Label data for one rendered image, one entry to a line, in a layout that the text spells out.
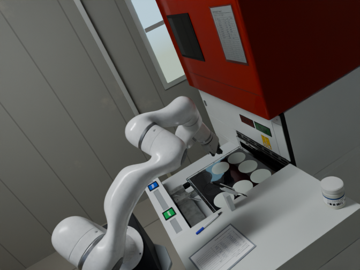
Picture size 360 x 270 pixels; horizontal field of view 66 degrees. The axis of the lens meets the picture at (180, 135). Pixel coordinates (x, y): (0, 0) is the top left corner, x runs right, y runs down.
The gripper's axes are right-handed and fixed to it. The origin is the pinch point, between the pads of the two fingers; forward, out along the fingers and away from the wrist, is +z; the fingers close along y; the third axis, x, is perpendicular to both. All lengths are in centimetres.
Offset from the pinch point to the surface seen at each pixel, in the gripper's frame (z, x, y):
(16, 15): -83, -145, -74
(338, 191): -20, 59, 25
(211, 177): 2.3, -2.5, 14.3
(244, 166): 6.0, 13.2, 6.2
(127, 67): -1, -108, -84
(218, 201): -4.5, 8.2, 28.7
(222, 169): 5.0, 1.7, 8.4
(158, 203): -14.4, -19.1, 35.8
